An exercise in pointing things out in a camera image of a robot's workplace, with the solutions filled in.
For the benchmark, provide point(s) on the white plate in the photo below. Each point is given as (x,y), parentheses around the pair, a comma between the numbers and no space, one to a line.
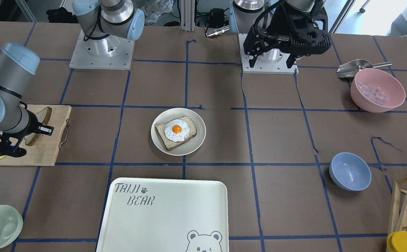
(188,147)

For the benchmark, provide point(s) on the wooden cutting board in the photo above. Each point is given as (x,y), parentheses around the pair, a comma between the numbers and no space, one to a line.
(46,149)

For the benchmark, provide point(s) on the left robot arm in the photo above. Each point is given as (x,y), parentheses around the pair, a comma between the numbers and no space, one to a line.
(242,12)

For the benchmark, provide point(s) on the cream bear tray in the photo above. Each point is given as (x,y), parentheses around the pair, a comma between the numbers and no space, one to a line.
(165,215)

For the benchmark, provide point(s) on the bread slice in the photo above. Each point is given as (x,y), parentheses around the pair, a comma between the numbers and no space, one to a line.
(44,115)
(169,145)

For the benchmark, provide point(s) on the yellow cup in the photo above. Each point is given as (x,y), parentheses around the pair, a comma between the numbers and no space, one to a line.
(397,242)

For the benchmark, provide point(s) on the pink bowl with ice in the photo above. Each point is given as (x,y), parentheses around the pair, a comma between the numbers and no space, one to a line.
(376,91)

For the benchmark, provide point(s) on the fried egg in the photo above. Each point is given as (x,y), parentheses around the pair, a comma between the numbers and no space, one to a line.
(177,130)

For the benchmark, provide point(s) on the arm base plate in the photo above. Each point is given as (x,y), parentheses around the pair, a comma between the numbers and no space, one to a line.
(271,62)
(102,56)

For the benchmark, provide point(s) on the blue bowl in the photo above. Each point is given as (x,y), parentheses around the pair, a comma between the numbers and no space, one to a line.
(350,172)

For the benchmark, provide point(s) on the bread slice under egg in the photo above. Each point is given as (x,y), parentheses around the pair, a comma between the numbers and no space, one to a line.
(169,145)

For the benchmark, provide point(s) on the metal scoop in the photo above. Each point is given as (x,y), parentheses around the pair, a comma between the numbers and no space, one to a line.
(350,69)

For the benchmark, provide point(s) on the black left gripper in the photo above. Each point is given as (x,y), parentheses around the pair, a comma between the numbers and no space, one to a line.
(281,21)

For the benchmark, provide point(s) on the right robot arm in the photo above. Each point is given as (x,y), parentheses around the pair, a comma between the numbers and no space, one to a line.
(100,21)

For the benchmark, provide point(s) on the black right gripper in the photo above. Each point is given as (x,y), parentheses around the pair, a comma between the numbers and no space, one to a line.
(32,125)

